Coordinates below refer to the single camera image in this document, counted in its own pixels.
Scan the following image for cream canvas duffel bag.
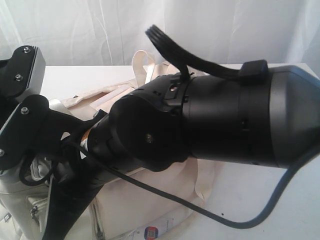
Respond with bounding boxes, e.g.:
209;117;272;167
0;50;222;240

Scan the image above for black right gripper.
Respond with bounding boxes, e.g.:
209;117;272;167
42;110;117;240

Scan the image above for white backdrop curtain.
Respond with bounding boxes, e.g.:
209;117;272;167
0;0;320;71

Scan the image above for white paper tag sheet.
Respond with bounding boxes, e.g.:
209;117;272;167
124;217;181;240

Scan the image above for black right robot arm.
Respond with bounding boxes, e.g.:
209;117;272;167
43;60;320;240

